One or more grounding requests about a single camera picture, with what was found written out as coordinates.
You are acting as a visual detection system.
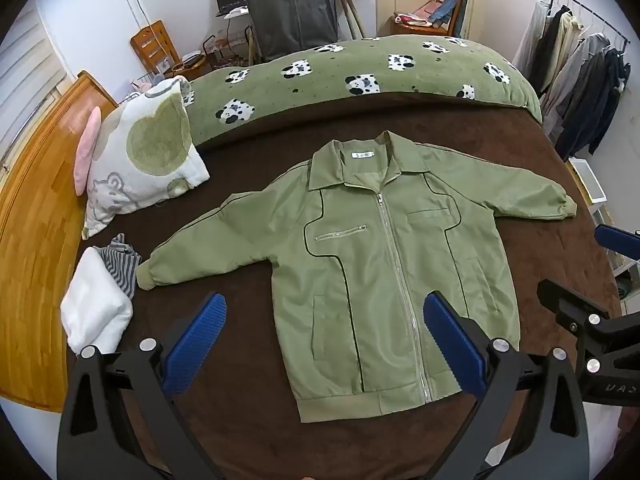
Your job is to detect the white wall cable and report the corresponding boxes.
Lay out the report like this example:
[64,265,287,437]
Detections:
[112,0,156,61]

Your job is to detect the pink pillow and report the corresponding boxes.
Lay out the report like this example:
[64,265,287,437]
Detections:
[74,107,103,196]

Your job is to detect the grey striped cloth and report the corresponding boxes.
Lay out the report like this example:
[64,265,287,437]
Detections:
[97,234,143,301]

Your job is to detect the wooden headboard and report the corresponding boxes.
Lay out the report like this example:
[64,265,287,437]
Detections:
[0,71,121,413]

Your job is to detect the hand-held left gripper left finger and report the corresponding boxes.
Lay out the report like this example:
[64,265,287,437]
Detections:
[56,292,228,480]

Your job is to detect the metal clothes rack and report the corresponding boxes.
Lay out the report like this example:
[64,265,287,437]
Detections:
[547,0,631,56]

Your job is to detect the hanging grey coat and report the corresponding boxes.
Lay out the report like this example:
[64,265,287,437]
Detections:
[542,34,608,136]

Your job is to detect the white pillow with green hearts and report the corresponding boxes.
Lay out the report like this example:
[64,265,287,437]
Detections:
[81,76,211,241]

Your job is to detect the brown bed blanket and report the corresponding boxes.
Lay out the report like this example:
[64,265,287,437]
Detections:
[65,92,626,480]

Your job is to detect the hanging white shirt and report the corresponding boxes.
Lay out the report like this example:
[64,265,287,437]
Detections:
[512,0,551,96]

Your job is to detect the hanging black garment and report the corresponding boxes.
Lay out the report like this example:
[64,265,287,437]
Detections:
[530,6,571,96]

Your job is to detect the green cow-print duvet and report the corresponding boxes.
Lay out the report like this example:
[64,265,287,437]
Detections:
[182,35,543,150]

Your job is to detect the dark cloth-covered chair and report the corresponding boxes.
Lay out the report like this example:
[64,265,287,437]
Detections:
[242,0,341,63]

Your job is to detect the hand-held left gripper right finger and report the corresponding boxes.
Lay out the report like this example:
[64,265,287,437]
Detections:
[422,292,586,480]

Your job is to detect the hanging dark navy jacket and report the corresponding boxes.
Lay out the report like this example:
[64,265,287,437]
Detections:
[555,47,631,161]

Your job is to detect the light green pillowcase pillow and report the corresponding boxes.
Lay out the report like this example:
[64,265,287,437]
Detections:
[136,130,578,423]

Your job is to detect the blue jeans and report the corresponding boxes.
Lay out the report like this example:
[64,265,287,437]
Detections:
[430,0,463,26]

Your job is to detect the white folded towel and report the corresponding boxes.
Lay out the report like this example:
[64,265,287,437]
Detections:
[61,247,135,356]

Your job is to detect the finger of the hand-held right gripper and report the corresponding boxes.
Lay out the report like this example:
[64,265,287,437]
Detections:
[537,280,640,352]
[594,224,640,263]

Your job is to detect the black wire rack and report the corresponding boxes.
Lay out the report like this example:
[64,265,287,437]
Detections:
[205,30,251,68]

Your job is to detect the white plastic bin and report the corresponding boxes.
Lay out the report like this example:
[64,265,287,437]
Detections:
[569,157,606,203]

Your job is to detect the hanging beige garment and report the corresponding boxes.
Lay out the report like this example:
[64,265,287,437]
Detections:
[542,12,583,111]

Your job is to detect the white window blinds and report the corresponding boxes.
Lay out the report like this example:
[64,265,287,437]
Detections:
[0,0,68,166]

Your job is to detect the pink and red cloths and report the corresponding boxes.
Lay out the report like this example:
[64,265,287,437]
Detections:
[392,2,436,26]

